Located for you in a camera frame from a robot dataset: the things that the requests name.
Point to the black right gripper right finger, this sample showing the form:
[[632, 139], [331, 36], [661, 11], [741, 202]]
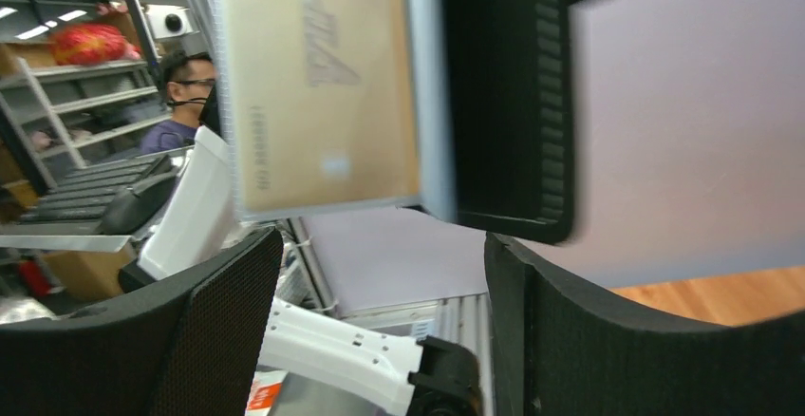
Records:
[[563, 345]]

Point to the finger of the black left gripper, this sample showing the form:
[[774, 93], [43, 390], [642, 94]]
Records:
[[510, 75]]

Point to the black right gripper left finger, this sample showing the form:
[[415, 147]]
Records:
[[138, 344]]

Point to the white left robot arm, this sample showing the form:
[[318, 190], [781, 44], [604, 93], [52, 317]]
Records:
[[401, 375]]

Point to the man with glasses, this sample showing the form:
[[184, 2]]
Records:
[[187, 81]]

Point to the metal storage shelf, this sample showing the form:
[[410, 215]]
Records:
[[80, 91]]

